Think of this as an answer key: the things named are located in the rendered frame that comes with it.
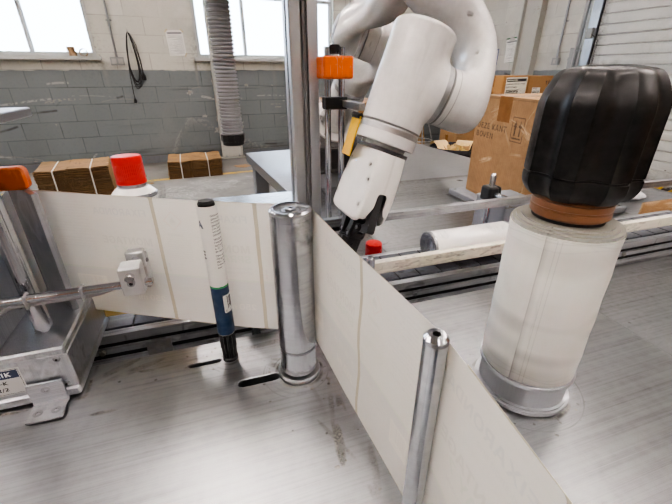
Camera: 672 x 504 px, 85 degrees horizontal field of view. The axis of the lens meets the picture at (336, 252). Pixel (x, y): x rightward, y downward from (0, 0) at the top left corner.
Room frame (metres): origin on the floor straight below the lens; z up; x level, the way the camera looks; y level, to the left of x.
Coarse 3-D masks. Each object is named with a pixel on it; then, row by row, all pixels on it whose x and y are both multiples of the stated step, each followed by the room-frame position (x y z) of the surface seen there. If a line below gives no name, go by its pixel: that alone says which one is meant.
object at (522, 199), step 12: (660, 180) 0.79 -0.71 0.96; (444, 204) 0.63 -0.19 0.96; (456, 204) 0.63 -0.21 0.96; (468, 204) 0.63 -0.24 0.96; (480, 204) 0.64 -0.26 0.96; (492, 204) 0.65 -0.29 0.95; (504, 204) 0.66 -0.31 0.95; (516, 204) 0.67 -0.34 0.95; (396, 216) 0.59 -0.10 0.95; (408, 216) 0.60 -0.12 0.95; (420, 216) 0.60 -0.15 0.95
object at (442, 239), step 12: (456, 228) 0.59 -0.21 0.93; (468, 228) 0.59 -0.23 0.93; (480, 228) 0.59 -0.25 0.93; (492, 228) 0.60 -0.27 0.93; (504, 228) 0.60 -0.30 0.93; (420, 240) 0.59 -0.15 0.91; (432, 240) 0.57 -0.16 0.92; (444, 240) 0.56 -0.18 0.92; (456, 240) 0.57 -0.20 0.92; (468, 240) 0.57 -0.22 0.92; (480, 240) 0.58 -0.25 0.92; (492, 240) 0.58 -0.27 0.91
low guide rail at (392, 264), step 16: (624, 224) 0.65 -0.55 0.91; (640, 224) 0.67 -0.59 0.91; (656, 224) 0.68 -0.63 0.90; (400, 256) 0.52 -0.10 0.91; (416, 256) 0.52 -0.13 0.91; (432, 256) 0.52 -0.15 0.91; (448, 256) 0.53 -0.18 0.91; (464, 256) 0.54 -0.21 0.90; (480, 256) 0.55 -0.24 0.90; (384, 272) 0.50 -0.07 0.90
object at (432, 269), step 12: (648, 216) 0.79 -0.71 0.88; (660, 228) 0.72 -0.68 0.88; (408, 252) 0.60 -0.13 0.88; (420, 252) 0.60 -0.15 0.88; (444, 264) 0.56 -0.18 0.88; (456, 264) 0.56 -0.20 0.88; (468, 264) 0.56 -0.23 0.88; (480, 264) 0.56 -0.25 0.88; (384, 276) 0.51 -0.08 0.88; (396, 276) 0.51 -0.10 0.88; (408, 276) 0.52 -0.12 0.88; (108, 324) 0.39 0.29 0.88; (120, 324) 0.39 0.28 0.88; (132, 324) 0.39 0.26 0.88
